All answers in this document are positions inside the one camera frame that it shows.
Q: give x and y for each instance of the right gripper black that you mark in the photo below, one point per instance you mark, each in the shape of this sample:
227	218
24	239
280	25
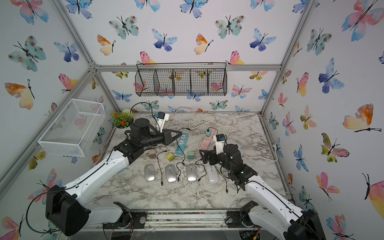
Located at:
207	158

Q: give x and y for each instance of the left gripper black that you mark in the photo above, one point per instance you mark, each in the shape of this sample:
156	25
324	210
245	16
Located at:
166	137

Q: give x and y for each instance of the pink charger plug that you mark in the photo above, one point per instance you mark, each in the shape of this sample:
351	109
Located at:
152	153

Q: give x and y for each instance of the white mouse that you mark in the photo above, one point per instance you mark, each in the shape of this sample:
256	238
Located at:
212	174

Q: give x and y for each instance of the pink power strip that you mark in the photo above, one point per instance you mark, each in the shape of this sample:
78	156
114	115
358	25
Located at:
207	140

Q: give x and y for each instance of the silver mouse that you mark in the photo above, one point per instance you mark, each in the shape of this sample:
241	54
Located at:
149	172
192	172

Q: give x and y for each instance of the yellow charger plug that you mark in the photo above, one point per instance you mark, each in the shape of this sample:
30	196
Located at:
170	157

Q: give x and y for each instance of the blue power strip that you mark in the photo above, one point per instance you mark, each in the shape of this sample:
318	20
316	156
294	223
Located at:
180	150

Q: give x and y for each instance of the grey mouse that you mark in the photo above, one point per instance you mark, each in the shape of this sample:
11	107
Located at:
171	173

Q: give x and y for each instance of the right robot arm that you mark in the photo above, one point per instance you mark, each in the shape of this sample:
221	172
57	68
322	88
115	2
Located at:
265	196

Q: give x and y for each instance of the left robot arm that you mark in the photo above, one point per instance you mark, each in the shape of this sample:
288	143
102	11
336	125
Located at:
67	207

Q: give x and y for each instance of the potted plant white pot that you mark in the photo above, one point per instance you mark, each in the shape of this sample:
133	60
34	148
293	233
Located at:
122	120

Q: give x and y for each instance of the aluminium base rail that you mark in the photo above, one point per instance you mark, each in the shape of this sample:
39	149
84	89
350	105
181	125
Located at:
221	219

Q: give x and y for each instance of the white mesh wall basket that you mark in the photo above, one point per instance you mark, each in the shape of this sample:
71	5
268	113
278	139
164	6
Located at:
74	129

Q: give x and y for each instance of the black wire wall basket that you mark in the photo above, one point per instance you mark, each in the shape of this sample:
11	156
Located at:
181	79

